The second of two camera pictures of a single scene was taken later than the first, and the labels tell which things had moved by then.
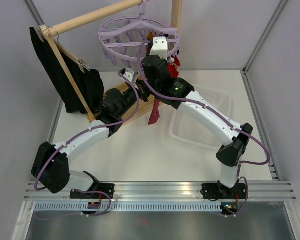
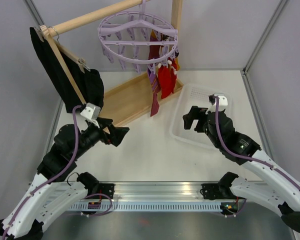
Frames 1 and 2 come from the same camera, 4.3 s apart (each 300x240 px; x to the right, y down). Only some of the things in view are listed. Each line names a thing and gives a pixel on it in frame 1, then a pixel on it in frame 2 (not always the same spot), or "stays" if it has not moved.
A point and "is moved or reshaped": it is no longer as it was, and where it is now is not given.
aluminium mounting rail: (169, 190) stays
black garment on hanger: (89, 83) stays
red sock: (173, 72) is moved or reshaped
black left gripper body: (142, 93) -> (107, 137)
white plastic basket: (186, 129) stays
